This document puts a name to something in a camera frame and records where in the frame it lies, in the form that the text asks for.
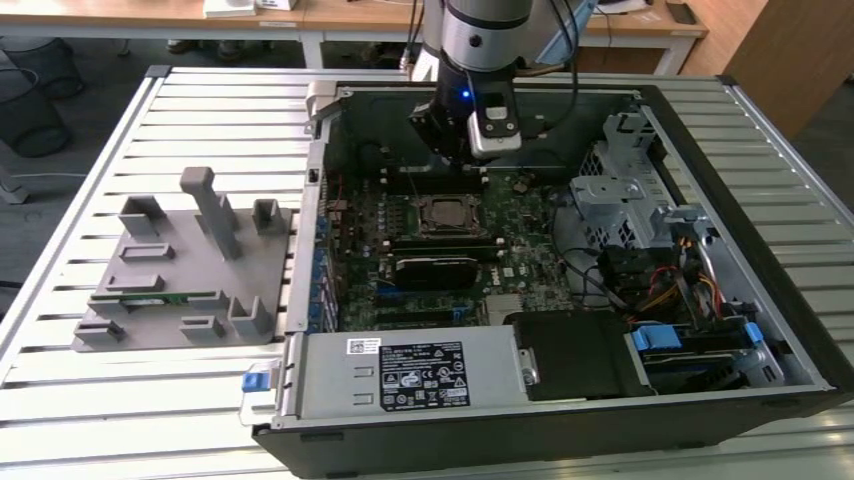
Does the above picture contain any silver CPU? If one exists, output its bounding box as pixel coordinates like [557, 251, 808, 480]
[430, 200, 468, 226]

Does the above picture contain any metal socket cover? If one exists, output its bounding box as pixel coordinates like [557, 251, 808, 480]
[414, 193, 482, 236]

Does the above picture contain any CPU socket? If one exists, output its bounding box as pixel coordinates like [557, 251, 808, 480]
[410, 193, 486, 237]

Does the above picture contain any silver metal drive cage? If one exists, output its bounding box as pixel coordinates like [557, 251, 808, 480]
[566, 110, 676, 251]

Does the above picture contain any green motherboard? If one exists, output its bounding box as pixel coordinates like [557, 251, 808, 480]
[318, 167, 576, 335]

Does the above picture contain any black graphics card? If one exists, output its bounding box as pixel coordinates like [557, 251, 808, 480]
[390, 256, 480, 293]

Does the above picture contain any silver chipset heat sink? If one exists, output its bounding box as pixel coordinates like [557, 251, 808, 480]
[484, 294, 529, 327]

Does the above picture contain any black expansion slot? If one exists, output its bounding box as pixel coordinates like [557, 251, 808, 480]
[369, 310, 464, 327]

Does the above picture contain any black plastic shroud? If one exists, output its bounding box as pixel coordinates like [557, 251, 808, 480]
[500, 308, 653, 403]

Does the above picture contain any wooden cabinet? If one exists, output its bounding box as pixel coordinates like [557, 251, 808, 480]
[677, 0, 854, 141]

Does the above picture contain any green RAM stick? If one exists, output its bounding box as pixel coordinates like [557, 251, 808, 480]
[89, 290, 220, 307]

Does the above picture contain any silver power supply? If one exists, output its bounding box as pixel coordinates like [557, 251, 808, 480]
[270, 327, 538, 432]

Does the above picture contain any blue disk carrier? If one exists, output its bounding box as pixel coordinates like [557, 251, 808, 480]
[628, 323, 683, 355]

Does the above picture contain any plastic parts rack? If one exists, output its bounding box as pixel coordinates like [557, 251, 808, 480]
[69, 166, 298, 354]

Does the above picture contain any wooden desk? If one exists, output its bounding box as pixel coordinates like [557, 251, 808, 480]
[0, 0, 709, 76]

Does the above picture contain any black mesh wastebasket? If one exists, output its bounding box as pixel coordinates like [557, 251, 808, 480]
[0, 35, 87, 101]
[0, 67, 73, 159]

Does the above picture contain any black PC case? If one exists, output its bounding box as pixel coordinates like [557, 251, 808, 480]
[249, 74, 854, 480]

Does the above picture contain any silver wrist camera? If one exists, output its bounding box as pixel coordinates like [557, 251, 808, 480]
[465, 92, 524, 160]

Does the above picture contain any coloured power wire bundle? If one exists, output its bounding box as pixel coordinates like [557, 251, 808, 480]
[623, 234, 732, 326]

